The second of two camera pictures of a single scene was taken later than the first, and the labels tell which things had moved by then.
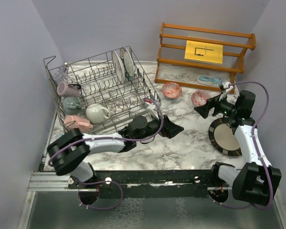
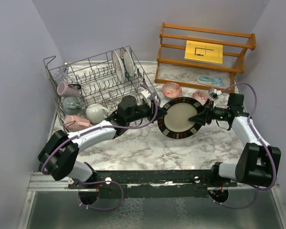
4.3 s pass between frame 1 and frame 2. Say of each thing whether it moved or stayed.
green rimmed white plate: stayed
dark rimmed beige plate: moved
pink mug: stayed
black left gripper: moved
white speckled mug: stayed
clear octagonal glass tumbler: stayed
